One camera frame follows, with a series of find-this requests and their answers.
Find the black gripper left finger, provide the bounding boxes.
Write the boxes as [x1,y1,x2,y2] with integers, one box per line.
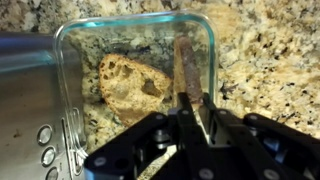
[83,92,214,180]

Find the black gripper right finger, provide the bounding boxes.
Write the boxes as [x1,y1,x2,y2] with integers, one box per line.
[199,93,320,180]

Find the stainless steel two-slot toaster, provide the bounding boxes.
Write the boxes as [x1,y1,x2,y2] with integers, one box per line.
[0,31,89,180]

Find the clear glass food container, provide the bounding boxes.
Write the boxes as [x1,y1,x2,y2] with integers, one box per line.
[53,9,219,158]

